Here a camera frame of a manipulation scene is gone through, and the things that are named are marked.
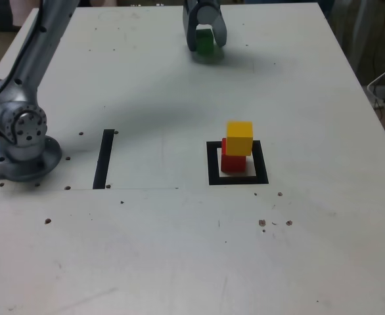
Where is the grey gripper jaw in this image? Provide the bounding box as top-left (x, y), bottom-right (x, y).
top-left (182, 0), bottom-right (200, 52)
top-left (196, 3), bottom-right (229, 47)

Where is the green cube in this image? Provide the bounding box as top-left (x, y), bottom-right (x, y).
top-left (195, 28), bottom-right (215, 57)

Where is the yellow cube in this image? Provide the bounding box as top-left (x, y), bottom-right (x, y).
top-left (225, 120), bottom-right (254, 156)

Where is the red cube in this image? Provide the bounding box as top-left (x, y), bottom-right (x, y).
top-left (220, 137), bottom-right (247, 173)

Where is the black tape square outline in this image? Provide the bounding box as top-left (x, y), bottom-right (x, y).
top-left (206, 140), bottom-right (269, 186)

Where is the black tape strip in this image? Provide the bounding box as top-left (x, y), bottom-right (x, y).
top-left (92, 128), bottom-right (116, 190)

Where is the thin dark hanging cable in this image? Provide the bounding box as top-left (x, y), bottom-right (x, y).
top-left (372, 0), bottom-right (385, 85)

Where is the white cable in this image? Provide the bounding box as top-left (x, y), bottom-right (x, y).
top-left (366, 54), bottom-right (385, 124)

